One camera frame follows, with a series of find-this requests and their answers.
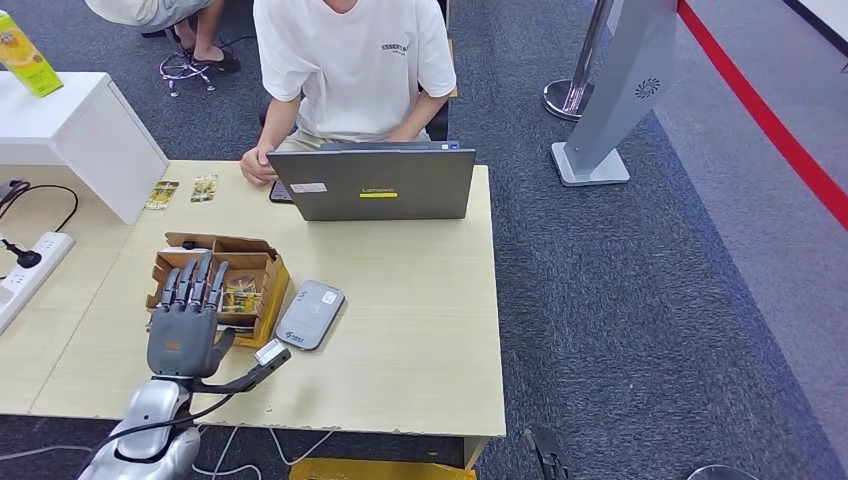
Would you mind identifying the cardboard divider box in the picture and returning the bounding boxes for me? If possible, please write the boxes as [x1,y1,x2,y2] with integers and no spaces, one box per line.
[144,231,291,350]

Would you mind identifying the black sandal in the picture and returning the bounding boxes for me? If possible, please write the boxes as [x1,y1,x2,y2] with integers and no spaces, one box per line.
[189,50,242,74]

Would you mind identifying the long white cable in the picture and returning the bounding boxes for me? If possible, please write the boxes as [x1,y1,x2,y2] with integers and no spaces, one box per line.
[0,427,263,480]

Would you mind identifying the grey kiosk stand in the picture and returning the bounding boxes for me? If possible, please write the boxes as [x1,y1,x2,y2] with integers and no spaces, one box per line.
[550,0,680,188]

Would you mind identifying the yellow green drink carton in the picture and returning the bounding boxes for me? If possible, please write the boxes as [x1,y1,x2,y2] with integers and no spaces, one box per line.
[0,7,66,99]

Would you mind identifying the grey card reader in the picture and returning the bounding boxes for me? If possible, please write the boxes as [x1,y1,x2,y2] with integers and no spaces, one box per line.
[274,280,346,352]

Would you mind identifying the grey laptop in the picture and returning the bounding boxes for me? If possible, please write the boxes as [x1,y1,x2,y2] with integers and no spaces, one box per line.
[266,140,478,223]

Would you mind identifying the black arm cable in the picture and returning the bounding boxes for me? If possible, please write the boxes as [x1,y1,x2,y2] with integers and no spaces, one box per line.
[76,390,240,480]

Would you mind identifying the background person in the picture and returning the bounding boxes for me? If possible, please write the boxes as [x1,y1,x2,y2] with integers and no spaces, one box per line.
[83,0,242,74]

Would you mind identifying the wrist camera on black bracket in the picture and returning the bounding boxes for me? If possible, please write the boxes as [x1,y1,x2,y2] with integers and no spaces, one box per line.
[192,339,293,396]

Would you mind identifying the white cabinet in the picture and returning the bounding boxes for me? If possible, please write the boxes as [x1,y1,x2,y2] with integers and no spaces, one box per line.
[0,71,170,227]

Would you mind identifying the white power strip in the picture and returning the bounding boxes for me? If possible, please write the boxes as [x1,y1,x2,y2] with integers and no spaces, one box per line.
[0,230,75,337]

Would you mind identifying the person's right hand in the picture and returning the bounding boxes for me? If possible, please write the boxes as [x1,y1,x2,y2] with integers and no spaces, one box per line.
[239,144,280,187]

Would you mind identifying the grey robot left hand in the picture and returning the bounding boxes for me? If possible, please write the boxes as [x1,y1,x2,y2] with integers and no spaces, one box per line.
[146,250,237,380]

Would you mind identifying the short white cable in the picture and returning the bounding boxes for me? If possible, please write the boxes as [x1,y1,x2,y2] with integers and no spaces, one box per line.
[268,429,335,467]

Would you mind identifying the yellow box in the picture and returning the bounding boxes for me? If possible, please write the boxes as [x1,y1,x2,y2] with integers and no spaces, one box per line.
[289,458,478,480]

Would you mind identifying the tangled cable bundle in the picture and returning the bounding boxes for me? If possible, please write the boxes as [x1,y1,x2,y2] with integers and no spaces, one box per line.
[158,51,217,98]

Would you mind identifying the chrome round base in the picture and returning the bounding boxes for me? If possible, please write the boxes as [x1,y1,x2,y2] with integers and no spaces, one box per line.
[685,464,750,480]

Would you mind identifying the black plug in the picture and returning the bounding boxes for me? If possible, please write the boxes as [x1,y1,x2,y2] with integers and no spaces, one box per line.
[1,238,43,270]

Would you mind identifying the chrome stanchion post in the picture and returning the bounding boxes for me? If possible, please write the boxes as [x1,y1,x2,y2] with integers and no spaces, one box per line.
[542,0,617,123]

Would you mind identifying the dark robot right hand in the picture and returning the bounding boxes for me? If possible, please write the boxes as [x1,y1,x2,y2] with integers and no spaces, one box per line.
[523,425,570,480]

